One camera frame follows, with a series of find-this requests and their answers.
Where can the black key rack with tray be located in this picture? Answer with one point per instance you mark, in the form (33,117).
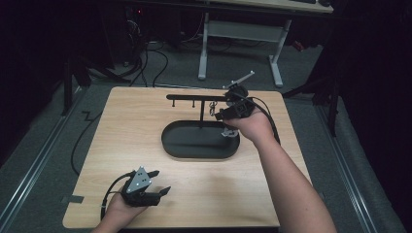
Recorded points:
(197,139)

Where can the dark computer tower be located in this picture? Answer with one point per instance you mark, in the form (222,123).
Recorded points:
(135,32)

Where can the grey tape strip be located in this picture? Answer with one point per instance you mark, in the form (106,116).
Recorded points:
(73,199)

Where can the person's left hand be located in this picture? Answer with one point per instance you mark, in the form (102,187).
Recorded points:
(118,212)

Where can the person's right hand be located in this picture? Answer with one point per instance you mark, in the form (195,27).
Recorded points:
(252,127)

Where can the white frame desk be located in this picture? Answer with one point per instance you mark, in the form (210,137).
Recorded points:
(241,30)

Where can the metal floor rail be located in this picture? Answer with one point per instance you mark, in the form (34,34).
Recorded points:
(35,161)
(346,168)

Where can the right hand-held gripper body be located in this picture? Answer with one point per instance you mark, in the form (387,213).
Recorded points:
(238,103)

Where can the black metal stand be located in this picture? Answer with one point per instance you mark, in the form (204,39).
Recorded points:
(69,84)
(330,103)

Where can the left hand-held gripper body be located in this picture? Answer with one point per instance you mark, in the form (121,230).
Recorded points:
(137,191)

